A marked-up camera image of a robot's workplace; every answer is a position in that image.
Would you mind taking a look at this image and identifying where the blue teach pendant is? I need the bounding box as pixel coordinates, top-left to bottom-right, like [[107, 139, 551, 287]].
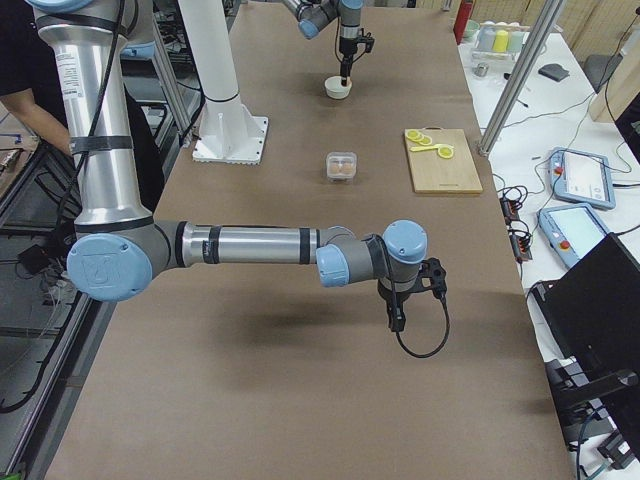
[[538, 203, 610, 268], [549, 148, 616, 210]]

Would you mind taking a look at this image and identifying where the lemon slice front left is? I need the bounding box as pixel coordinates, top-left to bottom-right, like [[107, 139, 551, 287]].
[[437, 144, 454, 159]]

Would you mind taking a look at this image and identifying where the black monitor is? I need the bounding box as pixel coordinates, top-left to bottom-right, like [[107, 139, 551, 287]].
[[532, 233, 639, 454]]

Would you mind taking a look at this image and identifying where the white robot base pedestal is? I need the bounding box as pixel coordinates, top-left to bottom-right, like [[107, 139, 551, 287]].
[[179, 0, 269, 165]]

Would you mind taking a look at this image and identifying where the black cable loop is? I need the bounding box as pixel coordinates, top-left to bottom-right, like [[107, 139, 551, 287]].
[[381, 239, 451, 359]]

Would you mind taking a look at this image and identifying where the wooden cutting board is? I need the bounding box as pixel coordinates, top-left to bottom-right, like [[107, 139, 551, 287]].
[[404, 128, 483, 195]]

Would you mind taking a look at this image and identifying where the clear plastic egg box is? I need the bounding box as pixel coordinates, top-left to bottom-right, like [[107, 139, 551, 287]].
[[325, 152, 357, 182]]

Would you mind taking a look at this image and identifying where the person in black shirt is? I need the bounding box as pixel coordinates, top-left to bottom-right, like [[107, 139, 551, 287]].
[[0, 0, 166, 214]]

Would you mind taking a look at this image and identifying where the lemon slice top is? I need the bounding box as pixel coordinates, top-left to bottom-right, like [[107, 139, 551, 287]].
[[404, 129, 423, 141]]

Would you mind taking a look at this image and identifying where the tray with cups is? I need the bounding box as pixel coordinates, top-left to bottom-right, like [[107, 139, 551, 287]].
[[471, 21, 530, 62]]

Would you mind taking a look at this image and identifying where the blue teach pendant far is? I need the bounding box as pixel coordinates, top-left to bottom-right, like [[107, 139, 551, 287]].
[[549, 148, 616, 210]]

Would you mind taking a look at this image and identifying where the white bowl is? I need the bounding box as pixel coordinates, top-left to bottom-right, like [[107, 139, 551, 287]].
[[324, 76, 352, 100]]

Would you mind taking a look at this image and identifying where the blue teach pendant near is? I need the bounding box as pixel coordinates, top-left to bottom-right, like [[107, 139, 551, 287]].
[[538, 203, 610, 268]]

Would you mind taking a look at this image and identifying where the aluminium frame post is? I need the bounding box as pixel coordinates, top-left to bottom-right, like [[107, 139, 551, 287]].
[[478, 0, 566, 157]]

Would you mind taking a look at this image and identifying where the black power strip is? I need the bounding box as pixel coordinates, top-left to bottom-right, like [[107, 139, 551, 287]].
[[500, 196, 532, 264]]

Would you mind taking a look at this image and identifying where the yellow plastic knife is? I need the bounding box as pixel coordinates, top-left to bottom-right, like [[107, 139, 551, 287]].
[[410, 144, 447, 152]]

